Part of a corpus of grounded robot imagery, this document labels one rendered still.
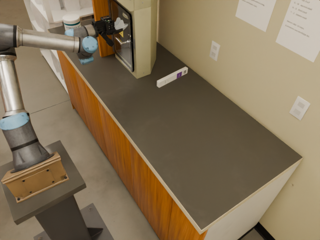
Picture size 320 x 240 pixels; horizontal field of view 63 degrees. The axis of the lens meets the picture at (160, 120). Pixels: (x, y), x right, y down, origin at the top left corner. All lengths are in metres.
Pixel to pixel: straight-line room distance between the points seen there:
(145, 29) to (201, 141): 0.75
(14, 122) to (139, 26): 0.87
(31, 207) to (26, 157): 0.22
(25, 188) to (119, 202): 1.14
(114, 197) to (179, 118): 1.05
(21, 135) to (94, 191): 1.25
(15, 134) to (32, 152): 0.10
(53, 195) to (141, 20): 1.05
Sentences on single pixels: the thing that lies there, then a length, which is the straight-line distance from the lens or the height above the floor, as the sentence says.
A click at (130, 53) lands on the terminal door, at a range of 1.73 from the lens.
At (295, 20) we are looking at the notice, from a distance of 1.38.
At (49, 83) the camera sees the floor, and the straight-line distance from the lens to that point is 3.53.
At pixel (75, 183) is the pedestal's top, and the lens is 1.32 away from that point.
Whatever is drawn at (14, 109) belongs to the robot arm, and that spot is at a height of 1.17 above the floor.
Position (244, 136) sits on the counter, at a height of 0.94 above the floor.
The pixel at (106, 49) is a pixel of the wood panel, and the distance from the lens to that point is 2.07.
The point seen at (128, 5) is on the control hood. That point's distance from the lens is 1.57.
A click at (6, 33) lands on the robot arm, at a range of 1.35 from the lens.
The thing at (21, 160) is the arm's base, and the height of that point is 1.10.
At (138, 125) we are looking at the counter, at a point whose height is 0.94.
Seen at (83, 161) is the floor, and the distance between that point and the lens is 2.58.
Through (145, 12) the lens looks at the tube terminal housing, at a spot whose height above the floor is 1.38.
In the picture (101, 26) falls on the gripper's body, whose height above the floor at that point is 1.35.
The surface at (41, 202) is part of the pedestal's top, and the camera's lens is 1.32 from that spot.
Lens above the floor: 2.04
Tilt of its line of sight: 46 degrees down
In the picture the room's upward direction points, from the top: 3 degrees clockwise
